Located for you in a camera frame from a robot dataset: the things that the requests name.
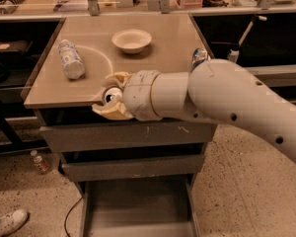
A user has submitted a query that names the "grey drawer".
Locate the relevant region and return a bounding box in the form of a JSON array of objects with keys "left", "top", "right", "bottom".
[
  {"left": 79, "top": 175, "right": 200, "bottom": 237},
  {"left": 40, "top": 119, "right": 216, "bottom": 153},
  {"left": 62, "top": 154, "right": 204, "bottom": 182}
]

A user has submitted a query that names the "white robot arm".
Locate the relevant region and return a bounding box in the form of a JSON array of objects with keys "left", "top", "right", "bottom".
[{"left": 92, "top": 59, "right": 296, "bottom": 164}]

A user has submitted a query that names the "grey drawer cabinet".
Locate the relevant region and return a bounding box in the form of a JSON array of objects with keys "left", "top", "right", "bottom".
[{"left": 20, "top": 13, "right": 232, "bottom": 237}]

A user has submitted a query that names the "grey top drawer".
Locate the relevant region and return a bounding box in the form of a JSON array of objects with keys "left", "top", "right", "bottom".
[{"left": 40, "top": 119, "right": 216, "bottom": 153}]

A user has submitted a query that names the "metal post left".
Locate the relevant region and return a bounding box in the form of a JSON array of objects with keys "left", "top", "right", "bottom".
[{"left": 84, "top": 0, "right": 101, "bottom": 17}]

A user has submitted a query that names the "grey middle drawer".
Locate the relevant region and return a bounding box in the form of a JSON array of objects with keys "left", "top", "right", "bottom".
[{"left": 62, "top": 154, "right": 204, "bottom": 182}]

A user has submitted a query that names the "white sneaker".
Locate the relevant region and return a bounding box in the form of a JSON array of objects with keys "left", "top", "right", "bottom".
[{"left": 0, "top": 209, "right": 29, "bottom": 237}]

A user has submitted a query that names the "black cable on floor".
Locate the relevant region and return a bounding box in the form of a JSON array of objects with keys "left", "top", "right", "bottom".
[{"left": 63, "top": 196, "right": 85, "bottom": 237}]

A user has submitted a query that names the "red coke can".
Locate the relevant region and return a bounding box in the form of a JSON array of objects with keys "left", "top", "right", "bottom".
[{"left": 102, "top": 86, "right": 123, "bottom": 105}]

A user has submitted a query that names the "white paper bowl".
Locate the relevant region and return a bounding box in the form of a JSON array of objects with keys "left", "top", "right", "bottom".
[{"left": 111, "top": 29, "right": 152, "bottom": 54}]

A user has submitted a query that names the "blue pepsi can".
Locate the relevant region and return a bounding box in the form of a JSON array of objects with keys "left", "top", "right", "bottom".
[{"left": 191, "top": 48, "right": 208, "bottom": 70}]

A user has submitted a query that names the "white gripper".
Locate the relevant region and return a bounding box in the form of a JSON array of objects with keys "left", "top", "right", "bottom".
[{"left": 92, "top": 70, "right": 161, "bottom": 121}]

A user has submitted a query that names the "small bottle on floor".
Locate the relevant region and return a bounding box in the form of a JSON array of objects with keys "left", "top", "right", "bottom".
[{"left": 31, "top": 150, "right": 49, "bottom": 174}]

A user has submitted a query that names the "grey bottom drawer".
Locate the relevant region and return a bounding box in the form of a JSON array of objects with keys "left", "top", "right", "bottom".
[{"left": 79, "top": 175, "right": 200, "bottom": 237}]

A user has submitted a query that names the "clear plastic water bottle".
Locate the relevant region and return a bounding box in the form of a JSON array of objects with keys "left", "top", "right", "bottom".
[{"left": 58, "top": 39, "right": 85, "bottom": 80}]

